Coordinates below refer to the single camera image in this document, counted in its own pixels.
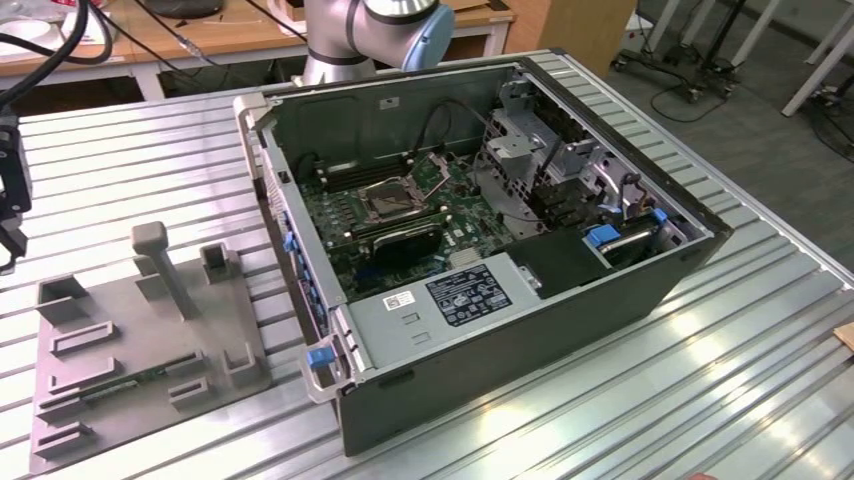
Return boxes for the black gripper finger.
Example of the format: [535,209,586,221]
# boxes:
[0,217,30,262]

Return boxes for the thin grey cable with plug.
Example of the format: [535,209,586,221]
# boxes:
[143,8,219,66]

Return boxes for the green motherboard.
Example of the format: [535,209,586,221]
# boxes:
[296,154,515,297]

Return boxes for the wooden desk white frame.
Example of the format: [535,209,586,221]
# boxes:
[0,0,519,99]

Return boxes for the metal socket cover frame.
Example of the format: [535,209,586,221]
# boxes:
[405,152,463,199]

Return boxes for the grey plastic parts rack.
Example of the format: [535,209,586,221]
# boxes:
[29,219,275,476]

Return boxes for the black RAM slot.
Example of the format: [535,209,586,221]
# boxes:
[316,157,409,177]
[321,166,412,188]

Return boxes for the black rating label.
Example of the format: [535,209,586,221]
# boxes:
[424,263,514,329]

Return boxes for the grey power supply unit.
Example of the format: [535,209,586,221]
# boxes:
[336,249,543,387]

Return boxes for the black flat wire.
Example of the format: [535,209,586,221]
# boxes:
[530,127,560,177]

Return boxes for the green RAM stick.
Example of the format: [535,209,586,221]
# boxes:
[79,362,176,402]

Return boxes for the blue case latch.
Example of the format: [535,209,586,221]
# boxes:
[303,347,335,374]

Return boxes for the black round fan shroud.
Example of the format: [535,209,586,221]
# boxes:
[369,224,445,267]

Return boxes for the CPU socket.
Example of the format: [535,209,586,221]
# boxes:
[356,182,429,225]

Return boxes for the black wheeled stand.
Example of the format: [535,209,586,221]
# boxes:
[612,0,743,106]

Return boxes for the perforated metal drive cage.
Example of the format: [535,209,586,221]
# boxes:
[476,79,602,236]

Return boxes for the white bowl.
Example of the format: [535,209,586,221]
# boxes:
[0,18,67,64]

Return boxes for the brown board piece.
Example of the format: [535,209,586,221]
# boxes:
[831,319,854,362]

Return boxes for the blue disk carrier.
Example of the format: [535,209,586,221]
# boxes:
[579,223,659,266]

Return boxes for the open black PC case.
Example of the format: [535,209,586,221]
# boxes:
[232,47,735,457]

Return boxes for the black monitor base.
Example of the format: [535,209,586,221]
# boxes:
[143,0,225,16]

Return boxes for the looped black wire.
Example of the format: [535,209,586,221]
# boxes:
[416,102,499,157]

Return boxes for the white table legs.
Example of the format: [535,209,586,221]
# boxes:
[779,0,854,119]

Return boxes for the wooden cabinet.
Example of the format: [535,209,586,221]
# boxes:
[539,0,636,79]

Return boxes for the silver hinged metal bracket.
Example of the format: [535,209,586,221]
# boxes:
[596,149,652,222]

